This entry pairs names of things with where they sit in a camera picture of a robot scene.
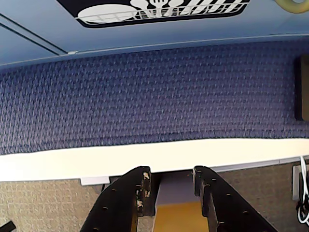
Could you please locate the white cable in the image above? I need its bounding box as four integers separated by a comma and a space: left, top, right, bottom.
298, 156, 309, 224

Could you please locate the blue toy kitchen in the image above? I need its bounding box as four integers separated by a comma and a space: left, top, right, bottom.
0, 0, 309, 66

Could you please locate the dark rectangular panel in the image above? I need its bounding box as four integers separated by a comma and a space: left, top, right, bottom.
294, 55, 309, 121

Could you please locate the gold dishwasher door handle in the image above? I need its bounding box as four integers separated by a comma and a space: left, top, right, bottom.
275, 0, 309, 14

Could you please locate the black white dishwasher decal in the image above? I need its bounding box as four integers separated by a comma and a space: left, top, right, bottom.
76, 0, 247, 28

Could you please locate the grey wall outlet box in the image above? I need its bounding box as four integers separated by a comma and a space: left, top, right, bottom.
292, 164, 309, 201

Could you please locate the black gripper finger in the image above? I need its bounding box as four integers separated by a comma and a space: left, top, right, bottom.
192, 165, 278, 232
79, 165, 155, 232

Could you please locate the yellow flat board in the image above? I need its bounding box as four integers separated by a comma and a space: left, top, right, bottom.
154, 202, 208, 232

